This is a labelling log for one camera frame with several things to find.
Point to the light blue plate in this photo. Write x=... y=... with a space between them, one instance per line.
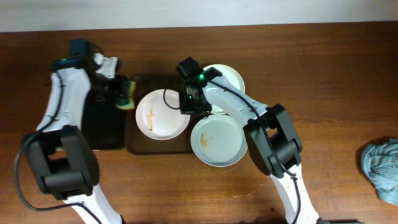
x=218 y=141

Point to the cream white plate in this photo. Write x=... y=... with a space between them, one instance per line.
x=234 y=79

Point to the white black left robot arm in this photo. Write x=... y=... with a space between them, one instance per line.
x=63 y=163

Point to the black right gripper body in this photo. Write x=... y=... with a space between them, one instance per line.
x=188 y=106

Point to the brown plastic tray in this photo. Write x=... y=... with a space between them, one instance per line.
x=139 y=144

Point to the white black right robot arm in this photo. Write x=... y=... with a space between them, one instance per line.
x=273 y=143

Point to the blue grey cloth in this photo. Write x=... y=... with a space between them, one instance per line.
x=379 y=164

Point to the yellow green sponge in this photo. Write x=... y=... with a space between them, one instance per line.
x=125 y=100

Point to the black plastic tray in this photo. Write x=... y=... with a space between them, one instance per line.
x=103 y=124

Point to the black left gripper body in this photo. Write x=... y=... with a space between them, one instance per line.
x=103 y=86

